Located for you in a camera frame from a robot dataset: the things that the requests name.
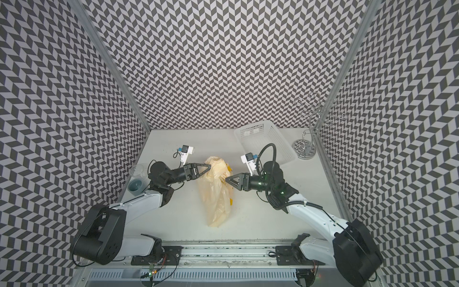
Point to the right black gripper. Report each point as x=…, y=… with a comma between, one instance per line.
x=244, y=182

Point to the small green circuit board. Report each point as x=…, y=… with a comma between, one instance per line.
x=153, y=270

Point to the white plastic basket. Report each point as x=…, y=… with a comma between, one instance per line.
x=255, y=136

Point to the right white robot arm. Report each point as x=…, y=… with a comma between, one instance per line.
x=347, y=246

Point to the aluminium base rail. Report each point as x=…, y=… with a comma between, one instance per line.
x=219, y=264

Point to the banana print plastic bag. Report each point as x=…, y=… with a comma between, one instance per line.
x=216, y=194

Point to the clear glass with teal base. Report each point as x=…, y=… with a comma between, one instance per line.
x=138, y=179

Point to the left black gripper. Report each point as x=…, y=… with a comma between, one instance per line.
x=191, y=170

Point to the metal wire rack stand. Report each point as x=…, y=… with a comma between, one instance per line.
x=317, y=118

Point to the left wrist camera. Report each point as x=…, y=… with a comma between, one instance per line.
x=184, y=152

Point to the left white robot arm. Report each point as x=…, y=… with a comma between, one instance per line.
x=101, y=237

